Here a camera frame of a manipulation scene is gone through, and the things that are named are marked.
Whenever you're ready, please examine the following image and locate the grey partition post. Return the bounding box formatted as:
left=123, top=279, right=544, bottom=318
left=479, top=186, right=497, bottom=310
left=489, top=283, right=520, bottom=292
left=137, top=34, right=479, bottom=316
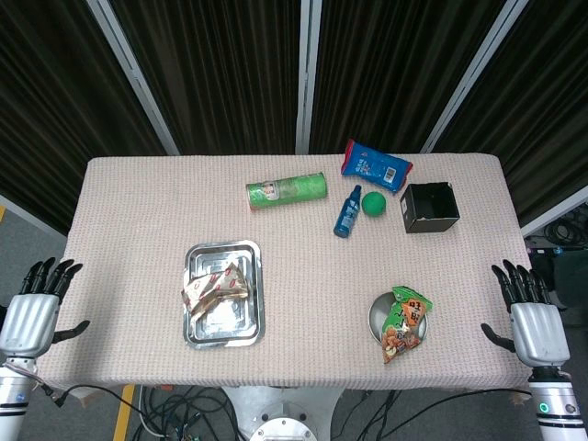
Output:
left=85, top=0, right=180, bottom=156
left=420, top=0, right=537, bottom=154
left=294, top=0, right=322, bottom=155

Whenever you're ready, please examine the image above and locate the beige snack packet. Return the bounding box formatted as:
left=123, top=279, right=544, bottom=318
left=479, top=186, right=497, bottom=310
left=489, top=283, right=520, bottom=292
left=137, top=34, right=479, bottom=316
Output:
left=179, top=257, right=252, bottom=322

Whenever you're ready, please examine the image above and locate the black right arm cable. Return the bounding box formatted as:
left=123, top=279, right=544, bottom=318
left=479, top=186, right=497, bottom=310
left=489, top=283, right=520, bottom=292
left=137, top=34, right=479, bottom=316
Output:
left=357, top=388, right=534, bottom=441

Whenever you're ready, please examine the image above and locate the black power strip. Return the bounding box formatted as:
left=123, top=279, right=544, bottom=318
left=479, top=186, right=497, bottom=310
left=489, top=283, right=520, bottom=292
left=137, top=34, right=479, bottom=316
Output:
left=526, top=244, right=588, bottom=258

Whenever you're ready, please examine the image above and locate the black open box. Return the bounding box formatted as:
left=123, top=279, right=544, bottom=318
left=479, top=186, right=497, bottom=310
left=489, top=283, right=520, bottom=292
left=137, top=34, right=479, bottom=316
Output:
left=399, top=181, right=460, bottom=234

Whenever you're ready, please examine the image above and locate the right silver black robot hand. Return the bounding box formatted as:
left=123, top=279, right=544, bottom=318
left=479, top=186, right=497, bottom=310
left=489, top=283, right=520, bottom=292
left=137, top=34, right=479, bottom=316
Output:
left=480, top=259, right=571, bottom=368

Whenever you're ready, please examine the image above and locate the pink woven tablecloth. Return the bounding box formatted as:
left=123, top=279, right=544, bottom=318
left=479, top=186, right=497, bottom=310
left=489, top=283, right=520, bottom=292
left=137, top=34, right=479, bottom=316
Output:
left=35, top=153, right=539, bottom=391

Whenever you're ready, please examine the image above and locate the green orange snack bag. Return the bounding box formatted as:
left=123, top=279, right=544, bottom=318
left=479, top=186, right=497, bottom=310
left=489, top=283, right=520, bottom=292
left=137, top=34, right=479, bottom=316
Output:
left=379, top=285, right=435, bottom=366

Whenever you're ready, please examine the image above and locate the black floor cable bundle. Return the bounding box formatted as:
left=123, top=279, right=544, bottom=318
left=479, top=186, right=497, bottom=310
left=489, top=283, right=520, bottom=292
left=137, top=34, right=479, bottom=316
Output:
left=132, top=385, right=243, bottom=441

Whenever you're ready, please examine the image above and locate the blue cookie packet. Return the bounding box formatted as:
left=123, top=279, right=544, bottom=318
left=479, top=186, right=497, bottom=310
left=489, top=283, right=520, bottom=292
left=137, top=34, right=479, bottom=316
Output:
left=340, top=139, right=413, bottom=196

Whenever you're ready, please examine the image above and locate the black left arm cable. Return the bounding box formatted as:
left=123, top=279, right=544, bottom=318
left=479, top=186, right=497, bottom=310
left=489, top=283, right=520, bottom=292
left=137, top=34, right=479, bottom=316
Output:
left=39, top=381, right=155, bottom=441

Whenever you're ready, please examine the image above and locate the yellow floor tape strip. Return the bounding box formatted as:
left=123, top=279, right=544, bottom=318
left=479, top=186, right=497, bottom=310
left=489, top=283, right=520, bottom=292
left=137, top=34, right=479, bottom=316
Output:
left=112, top=384, right=137, bottom=441

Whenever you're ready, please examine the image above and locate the rectangular metal tray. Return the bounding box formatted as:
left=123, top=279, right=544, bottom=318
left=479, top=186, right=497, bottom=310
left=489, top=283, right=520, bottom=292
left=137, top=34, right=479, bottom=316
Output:
left=183, top=239, right=266, bottom=350

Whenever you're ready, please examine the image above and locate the blue spray bottle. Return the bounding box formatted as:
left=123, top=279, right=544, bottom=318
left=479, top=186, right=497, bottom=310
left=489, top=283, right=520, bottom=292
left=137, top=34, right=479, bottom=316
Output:
left=333, top=184, right=364, bottom=239

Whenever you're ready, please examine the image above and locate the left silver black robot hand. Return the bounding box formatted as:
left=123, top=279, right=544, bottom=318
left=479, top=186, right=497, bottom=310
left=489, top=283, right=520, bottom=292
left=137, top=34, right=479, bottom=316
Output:
left=0, top=257, right=91, bottom=359

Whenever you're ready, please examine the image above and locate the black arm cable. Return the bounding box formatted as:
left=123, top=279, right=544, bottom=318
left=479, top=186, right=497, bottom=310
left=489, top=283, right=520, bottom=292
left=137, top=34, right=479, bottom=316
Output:
left=357, top=388, right=534, bottom=441
left=39, top=381, right=155, bottom=441

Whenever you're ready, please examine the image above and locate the dark pleated partition panel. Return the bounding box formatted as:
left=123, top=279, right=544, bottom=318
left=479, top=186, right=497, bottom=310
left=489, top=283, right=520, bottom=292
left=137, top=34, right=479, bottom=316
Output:
left=0, top=0, right=167, bottom=235
left=434, top=0, right=588, bottom=229
left=310, top=0, right=512, bottom=155
left=108, top=0, right=303, bottom=155

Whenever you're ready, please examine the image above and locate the green chips can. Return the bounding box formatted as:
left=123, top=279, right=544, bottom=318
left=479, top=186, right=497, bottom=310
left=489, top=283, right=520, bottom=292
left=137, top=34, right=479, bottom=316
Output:
left=244, top=171, right=329, bottom=213

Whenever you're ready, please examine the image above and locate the green ball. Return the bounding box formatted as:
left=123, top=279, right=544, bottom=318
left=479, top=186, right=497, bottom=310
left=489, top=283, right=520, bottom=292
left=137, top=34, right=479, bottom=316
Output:
left=361, top=191, right=388, bottom=217

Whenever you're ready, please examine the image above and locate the round metal bowl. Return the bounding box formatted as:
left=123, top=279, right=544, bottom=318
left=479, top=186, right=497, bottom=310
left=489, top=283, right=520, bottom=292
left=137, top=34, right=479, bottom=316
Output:
left=367, top=292, right=431, bottom=344

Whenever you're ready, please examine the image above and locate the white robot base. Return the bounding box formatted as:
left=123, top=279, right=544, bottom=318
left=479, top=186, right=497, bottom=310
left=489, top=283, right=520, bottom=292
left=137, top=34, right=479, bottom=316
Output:
left=220, top=385, right=346, bottom=441

